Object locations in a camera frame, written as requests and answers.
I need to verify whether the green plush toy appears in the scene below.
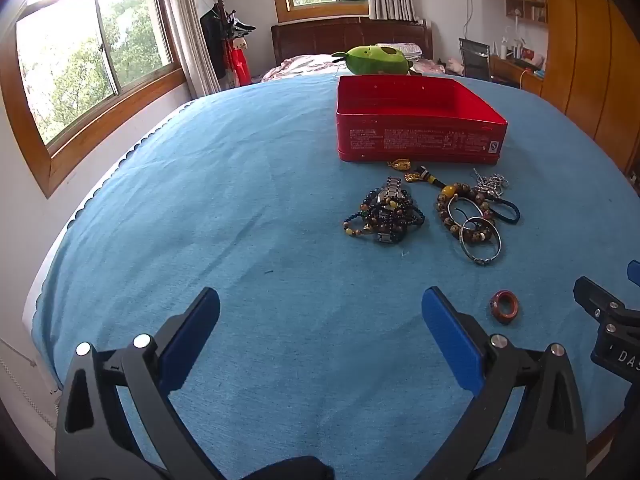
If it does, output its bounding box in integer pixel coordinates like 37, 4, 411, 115
332, 45, 415, 77

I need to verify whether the amber brown bead bracelet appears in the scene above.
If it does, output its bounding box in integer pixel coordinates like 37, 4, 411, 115
436, 184, 488, 240

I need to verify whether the black office chair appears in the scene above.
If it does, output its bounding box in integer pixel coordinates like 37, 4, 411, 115
458, 37, 492, 81

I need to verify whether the wooden wall shelf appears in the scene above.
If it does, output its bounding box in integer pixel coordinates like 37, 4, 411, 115
505, 0, 548, 23

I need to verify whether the red bag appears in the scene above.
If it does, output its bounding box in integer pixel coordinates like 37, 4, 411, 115
223, 40, 252, 88

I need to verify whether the silver chain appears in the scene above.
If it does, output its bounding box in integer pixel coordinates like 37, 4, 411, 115
472, 167, 511, 201

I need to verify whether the dark wooden headboard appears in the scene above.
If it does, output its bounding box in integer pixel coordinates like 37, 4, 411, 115
271, 17, 433, 68

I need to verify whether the small silver bangle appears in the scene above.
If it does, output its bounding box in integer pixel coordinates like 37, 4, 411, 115
446, 195, 485, 235

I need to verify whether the black jacket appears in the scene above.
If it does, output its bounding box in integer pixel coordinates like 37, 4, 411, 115
200, 7, 228, 81

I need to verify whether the pink floral bedding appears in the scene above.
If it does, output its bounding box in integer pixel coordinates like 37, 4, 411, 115
260, 52, 351, 83

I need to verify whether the metal wristwatch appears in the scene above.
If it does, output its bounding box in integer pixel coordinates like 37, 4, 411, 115
372, 177, 408, 246

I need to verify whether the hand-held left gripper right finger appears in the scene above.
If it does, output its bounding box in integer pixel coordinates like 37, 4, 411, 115
415, 286, 588, 480

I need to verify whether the large wooden frame window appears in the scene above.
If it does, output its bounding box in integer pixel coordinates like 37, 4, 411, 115
0, 0, 188, 198

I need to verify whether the wooden wardrobe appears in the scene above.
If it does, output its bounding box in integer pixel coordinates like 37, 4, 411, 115
542, 0, 640, 171

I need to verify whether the dark blue cord bracelet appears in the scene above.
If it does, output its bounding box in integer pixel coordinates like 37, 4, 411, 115
482, 195, 521, 226

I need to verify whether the red tin box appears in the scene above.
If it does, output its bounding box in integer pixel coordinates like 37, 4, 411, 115
335, 75, 509, 166

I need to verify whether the large silver bangle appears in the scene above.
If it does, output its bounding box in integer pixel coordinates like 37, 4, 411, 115
459, 216, 504, 267

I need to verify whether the wooden desk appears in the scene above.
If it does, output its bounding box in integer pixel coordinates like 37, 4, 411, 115
490, 55, 546, 96

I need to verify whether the white scalloped sheet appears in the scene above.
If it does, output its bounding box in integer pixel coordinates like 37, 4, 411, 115
22, 99, 196, 341

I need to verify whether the striped pillow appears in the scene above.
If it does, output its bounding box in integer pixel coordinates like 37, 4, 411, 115
375, 42, 423, 61

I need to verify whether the red-brown stone ring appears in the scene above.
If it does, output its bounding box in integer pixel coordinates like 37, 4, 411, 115
489, 290, 519, 326

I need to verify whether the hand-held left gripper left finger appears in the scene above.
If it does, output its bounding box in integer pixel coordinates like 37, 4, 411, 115
54, 287, 236, 480

